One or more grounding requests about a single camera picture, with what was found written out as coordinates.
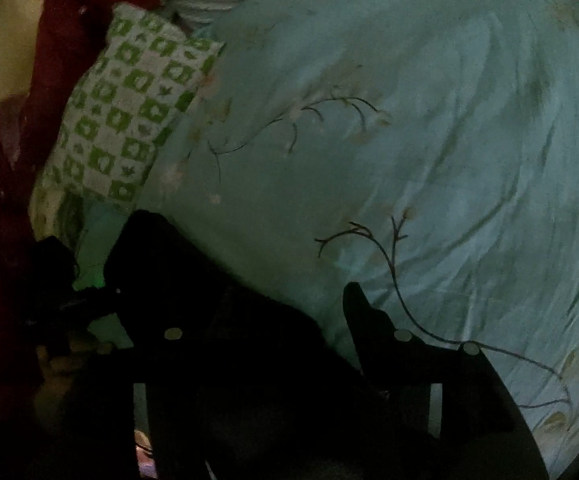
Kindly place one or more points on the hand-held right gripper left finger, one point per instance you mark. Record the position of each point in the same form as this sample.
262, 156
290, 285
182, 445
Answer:
170, 345

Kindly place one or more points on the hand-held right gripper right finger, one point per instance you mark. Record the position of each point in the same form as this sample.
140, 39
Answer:
364, 320

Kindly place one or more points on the green checkered pillow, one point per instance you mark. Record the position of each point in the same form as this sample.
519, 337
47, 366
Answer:
119, 115

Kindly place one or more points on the light blue floral bedsheet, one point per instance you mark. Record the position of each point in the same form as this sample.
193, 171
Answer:
369, 135

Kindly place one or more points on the dark red blanket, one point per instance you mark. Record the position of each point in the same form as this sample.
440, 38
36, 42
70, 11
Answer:
64, 45

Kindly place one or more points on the black pants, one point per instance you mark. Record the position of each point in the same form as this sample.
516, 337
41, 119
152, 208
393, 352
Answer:
254, 355

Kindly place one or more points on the person's left hand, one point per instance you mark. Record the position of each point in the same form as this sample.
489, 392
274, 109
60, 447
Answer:
67, 362

